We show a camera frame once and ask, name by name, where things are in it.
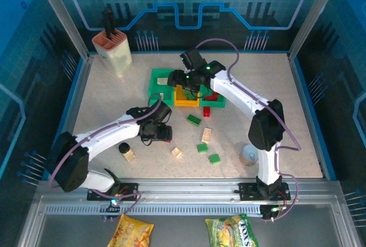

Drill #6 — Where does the small jar with black cap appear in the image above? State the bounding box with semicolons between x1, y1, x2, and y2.
118;142;138;162

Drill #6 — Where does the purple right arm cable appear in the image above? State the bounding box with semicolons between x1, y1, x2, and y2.
196;38;301;222

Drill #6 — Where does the long green lego brick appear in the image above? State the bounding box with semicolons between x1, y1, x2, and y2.
186;114;202;126

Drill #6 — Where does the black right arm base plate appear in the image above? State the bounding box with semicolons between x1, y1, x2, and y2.
238;182;289;202

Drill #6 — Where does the aluminium mounting rail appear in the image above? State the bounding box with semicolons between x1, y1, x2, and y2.
34;177;343;202

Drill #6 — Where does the black utensil handle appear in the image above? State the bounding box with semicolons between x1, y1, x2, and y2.
102;6;117;36

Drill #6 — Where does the cream utensil holder pink top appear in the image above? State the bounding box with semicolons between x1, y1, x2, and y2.
91;29;133;78

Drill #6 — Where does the slotted grey cable duct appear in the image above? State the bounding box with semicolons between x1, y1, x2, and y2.
45;204;264;216

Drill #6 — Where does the yellow plastic bin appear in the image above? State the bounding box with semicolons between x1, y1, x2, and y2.
173;85;201;107

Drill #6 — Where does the yellow snack bag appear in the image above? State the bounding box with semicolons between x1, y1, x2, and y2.
107;213;155;247

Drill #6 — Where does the wooden block near centre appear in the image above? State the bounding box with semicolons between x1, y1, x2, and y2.
200;128;212;144

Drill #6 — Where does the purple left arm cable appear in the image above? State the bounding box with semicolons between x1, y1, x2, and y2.
49;94;164;219

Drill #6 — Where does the tin can with pull tab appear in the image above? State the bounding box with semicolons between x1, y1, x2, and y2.
239;143;261;167

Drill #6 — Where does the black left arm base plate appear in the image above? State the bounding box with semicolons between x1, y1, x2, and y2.
86;182;140;202

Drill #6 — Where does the green candy bag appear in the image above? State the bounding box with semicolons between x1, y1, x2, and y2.
205;214;260;247

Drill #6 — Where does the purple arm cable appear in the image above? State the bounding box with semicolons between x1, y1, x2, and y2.
49;94;164;219
196;38;301;222

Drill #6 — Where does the aluminium frame post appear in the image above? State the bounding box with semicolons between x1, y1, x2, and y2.
287;0;344;59
31;0;92;59

